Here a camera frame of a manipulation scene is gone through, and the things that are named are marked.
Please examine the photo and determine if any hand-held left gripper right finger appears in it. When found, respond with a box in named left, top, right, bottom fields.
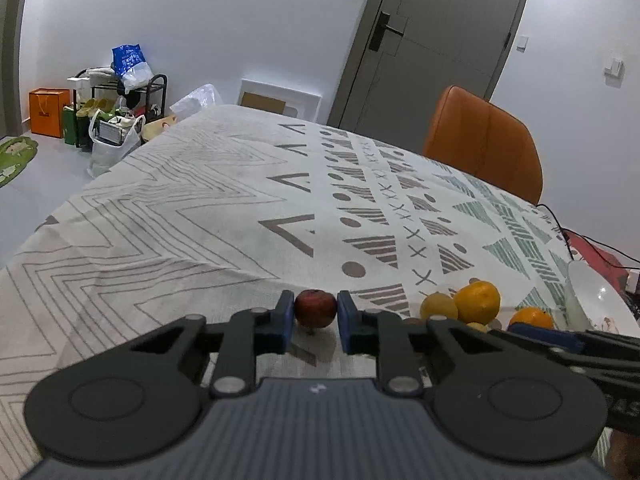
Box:
left=337, top=290, right=507, bottom=397

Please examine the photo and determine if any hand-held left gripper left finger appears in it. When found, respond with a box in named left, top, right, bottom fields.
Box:
left=127, top=290, right=296, bottom=399

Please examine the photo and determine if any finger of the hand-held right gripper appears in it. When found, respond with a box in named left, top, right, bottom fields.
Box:
left=490, top=322, right=640, bottom=392

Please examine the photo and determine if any orange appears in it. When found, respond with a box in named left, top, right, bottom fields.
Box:
left=454, top=280, right=501, bottom=325
left=508, top=307, right=556, bottom=331

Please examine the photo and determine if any red apple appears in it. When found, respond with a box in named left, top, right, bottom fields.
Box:
left=294, top=289, right=338, bottom=329

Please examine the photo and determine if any white plate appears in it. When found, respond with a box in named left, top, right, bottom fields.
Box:
left=565, top=260, right=640, bottom=334

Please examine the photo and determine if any yellow lemon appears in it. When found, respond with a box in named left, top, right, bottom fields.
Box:
left=419, top=292, right=459, bottom=322

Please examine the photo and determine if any person's right forearm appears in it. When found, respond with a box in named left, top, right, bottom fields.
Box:
left=606, top=430, right=640, bottom=480

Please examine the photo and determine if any red printed mat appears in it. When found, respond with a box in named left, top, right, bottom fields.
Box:
left=569, top=234, right=640, bottom=281

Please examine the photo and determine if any patterned tablecloth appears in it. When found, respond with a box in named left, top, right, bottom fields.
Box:
left=0, top=104, right=623, bottom=480

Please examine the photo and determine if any orange leather chair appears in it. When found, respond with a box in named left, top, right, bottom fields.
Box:
left=422, top=85, right=544, bottom=206

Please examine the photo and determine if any white foam packaging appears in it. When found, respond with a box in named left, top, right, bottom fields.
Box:
left=238, top=78, right=321, bottom=122

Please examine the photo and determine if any brown cardboard sheet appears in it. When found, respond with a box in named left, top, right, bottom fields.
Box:
left=241, top=90, right=287, bottom=115

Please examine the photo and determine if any clear plastic bag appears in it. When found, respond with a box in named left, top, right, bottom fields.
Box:
left=170, top=83, right=224, bottom=121

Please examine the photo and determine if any white plastic shopping bag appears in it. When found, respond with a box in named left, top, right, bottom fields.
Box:
left=88, top=109, right=146, bottom=177

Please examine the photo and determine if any black shoe rack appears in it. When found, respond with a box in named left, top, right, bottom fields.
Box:
left=75, top=67, right=169, bottom=117

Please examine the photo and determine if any white bag on rack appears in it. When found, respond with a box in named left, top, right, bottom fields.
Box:
left=122, top=62, right=154, bottom=94

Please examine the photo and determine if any green bag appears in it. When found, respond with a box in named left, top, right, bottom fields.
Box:
left=62, top=103, right=94, bottom=149

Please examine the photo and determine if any blue plastic bag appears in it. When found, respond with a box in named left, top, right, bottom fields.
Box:
left=110, top=43, right=146, bottom=77

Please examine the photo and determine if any grey door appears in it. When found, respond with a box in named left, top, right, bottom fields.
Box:
left=327, top=0, right=538, bottom=132

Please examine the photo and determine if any orange paper bag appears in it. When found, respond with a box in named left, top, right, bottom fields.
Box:
left=28, top=88, right=71, bottom=139

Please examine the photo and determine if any green rug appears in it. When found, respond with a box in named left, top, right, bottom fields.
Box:
left=0, top=135, right=40, bottom=189

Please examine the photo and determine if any black cable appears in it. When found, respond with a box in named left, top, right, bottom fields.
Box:
left=536, top=204, right=640, bottom=268

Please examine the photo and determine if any black door handle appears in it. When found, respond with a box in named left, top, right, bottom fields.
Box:
left=369, top=11, right=405, bottom=52

